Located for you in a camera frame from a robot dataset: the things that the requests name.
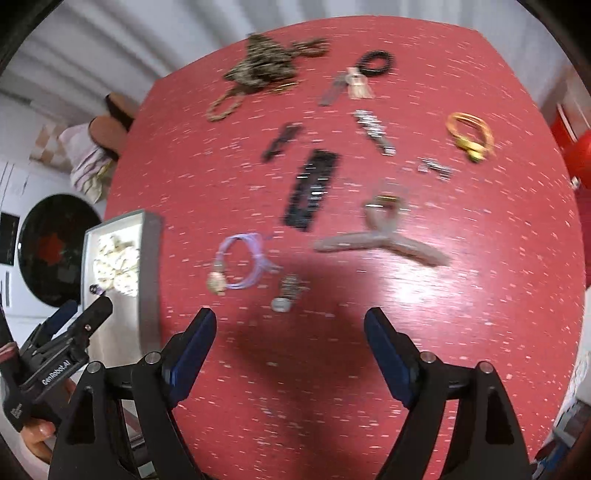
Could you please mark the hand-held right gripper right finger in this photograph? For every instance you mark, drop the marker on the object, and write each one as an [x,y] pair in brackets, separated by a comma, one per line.
[385,353]

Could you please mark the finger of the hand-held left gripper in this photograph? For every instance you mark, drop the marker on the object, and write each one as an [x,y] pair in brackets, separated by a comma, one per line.
[90,318]
[62,317]

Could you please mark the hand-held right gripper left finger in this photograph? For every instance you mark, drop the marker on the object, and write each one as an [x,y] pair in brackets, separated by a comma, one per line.
[196,350]

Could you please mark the black purple claw clip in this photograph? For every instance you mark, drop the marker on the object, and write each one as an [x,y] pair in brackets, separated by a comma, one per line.
[95,290]

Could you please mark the cream polka dot scrunchie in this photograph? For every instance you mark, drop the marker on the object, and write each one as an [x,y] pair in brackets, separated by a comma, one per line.
[115,270]

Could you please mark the grey white tray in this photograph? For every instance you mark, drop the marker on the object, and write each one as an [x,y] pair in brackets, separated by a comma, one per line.
[150,277]

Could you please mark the small silver rhinestone clip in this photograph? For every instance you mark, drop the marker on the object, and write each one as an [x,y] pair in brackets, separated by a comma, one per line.
[282,304]

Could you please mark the transparent large claw clip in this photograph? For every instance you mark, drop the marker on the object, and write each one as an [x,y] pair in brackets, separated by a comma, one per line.
[351,242]

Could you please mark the silver rhinestone hair clip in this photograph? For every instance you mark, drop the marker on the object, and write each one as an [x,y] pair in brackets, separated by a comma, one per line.
[374,131]

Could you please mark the person's left hand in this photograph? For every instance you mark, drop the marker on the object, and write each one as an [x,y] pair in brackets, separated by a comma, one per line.
[39,436]

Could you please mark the white washing machine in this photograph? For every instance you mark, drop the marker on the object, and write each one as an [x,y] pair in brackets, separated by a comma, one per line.
[51,249]

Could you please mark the white striped towel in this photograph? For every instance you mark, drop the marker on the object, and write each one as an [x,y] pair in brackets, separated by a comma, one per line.
[87,173]

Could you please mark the pink towel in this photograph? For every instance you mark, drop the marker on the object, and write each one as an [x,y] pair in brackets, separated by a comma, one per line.
[74,137]

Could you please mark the brown pink slipper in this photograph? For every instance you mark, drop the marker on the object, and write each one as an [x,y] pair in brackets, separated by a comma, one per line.
[108,131]
[121,107]

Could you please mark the small silver hair clip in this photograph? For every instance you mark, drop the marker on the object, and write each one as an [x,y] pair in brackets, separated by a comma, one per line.
[436,168]

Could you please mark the small black hair clip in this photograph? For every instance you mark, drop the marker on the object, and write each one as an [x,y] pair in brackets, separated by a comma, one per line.
[281,141]

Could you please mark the beige tassel hair clip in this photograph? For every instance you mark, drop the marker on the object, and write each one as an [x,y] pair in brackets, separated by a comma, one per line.
[356,85]

